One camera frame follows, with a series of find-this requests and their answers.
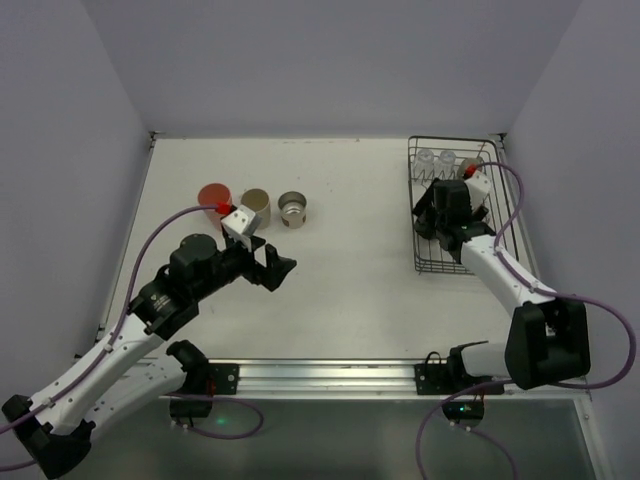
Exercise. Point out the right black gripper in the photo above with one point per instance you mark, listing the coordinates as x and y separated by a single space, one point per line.
426 220

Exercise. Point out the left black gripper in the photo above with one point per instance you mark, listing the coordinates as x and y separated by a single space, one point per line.
258 264

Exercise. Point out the black mug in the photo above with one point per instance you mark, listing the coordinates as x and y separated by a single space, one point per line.
426 225

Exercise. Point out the metal cup with cream label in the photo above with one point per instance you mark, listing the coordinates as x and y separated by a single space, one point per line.
292 209

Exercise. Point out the beige plastic cup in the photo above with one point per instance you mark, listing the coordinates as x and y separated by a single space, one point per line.
258 201

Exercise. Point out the tall pink plastic cup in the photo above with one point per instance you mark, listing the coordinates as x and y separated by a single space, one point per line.
217 200

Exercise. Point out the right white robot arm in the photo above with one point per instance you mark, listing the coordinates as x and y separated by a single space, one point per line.
547 339

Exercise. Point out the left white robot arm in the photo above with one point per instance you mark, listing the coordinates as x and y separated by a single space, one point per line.
137 360

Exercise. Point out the left clear glass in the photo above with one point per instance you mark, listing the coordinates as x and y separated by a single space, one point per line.
423 162

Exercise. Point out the clear glass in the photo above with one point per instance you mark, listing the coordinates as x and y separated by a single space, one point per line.
423 162
445 163

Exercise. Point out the right clear glass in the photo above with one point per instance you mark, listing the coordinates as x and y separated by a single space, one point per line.
445 163

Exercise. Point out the grey-green ceramic cup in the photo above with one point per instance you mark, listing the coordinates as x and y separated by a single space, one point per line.
468 167

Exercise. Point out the wire dish rack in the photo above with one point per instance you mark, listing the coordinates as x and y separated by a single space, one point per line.
427 255

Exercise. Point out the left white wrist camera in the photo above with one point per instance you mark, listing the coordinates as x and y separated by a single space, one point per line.
241 223

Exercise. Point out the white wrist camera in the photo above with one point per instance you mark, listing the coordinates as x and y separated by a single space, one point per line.
479 187
241 223

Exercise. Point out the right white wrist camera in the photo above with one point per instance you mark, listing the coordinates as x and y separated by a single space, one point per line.
479 187

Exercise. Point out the aluminium mounting rail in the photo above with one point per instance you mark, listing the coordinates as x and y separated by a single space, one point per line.
258 380

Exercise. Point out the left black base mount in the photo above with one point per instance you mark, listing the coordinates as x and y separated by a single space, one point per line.
220 380

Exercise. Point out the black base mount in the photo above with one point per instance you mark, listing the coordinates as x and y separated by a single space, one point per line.
437 375
220 380

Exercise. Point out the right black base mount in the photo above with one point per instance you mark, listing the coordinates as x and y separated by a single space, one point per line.
437 375

